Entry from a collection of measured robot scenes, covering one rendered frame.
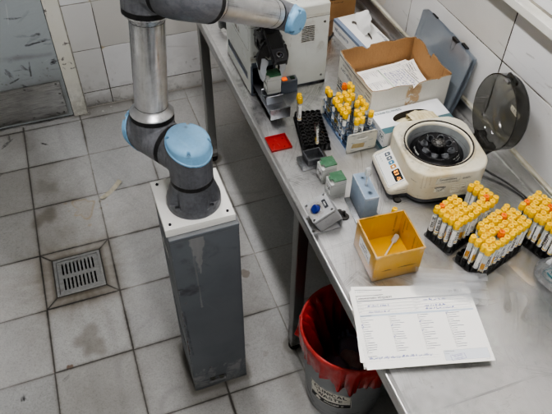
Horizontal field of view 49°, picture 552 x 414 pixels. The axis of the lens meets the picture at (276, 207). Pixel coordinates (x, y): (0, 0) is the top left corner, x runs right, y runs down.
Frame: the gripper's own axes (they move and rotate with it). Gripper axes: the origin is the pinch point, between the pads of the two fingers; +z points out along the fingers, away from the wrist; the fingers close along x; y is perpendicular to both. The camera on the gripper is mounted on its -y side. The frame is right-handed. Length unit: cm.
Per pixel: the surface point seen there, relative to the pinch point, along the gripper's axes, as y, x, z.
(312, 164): -31.2, -1.7, 10.7
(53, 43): 135, 66, 54
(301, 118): -10.8, -6.2, 9.9
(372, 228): -63, -6, 7
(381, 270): -75, -2, 8
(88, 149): 104, 64, 100
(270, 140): -14.8, 5.8, 12.2
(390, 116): -23.8, -30.6, 5.5
